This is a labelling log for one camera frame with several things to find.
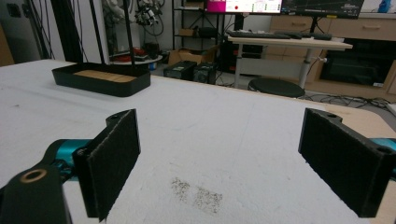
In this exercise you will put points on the dark wide monitor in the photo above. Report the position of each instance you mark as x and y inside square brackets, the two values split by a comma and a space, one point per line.
[322, 7]

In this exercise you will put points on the black round stool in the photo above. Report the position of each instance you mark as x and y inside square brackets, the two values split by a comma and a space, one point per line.
[276, 87]

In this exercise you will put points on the monitor with pink window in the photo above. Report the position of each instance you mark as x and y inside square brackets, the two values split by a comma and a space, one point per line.
[243, 6]

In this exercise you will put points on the black keyboard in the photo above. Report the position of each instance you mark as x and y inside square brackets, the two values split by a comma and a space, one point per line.
[258, 34]

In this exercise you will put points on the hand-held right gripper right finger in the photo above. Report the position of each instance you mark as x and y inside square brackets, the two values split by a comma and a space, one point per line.
[345, 161]

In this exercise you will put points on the white table cover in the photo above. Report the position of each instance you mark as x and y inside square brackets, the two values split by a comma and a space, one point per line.
[193, 149]

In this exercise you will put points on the round white side table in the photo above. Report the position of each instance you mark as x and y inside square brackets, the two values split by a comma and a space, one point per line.
[137, 59]

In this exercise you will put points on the black metal shelf rack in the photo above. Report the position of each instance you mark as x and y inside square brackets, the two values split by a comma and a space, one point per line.
[194, 26]

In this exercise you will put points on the black equipment case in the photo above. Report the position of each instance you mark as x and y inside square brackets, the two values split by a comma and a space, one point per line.
[180, 69]

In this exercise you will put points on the black tray with wooden base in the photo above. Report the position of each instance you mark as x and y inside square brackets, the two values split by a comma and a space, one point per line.
[102, 79]

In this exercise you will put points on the light wooden desk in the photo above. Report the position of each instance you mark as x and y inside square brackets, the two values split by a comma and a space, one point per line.
[288, 43]

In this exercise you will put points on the wooden drawer cabinet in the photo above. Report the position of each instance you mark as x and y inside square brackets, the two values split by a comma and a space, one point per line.
[339, 53]

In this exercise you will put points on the black equipment box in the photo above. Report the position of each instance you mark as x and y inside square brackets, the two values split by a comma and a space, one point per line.
[205, 73]

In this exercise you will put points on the cardboard box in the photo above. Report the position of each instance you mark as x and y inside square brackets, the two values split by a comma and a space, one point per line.
[190, 56]

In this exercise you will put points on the black tripod stand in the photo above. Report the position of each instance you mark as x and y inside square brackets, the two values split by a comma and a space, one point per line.
[113, 34]

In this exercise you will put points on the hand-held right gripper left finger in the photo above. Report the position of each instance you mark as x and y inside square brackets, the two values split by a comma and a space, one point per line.
[109, 168]

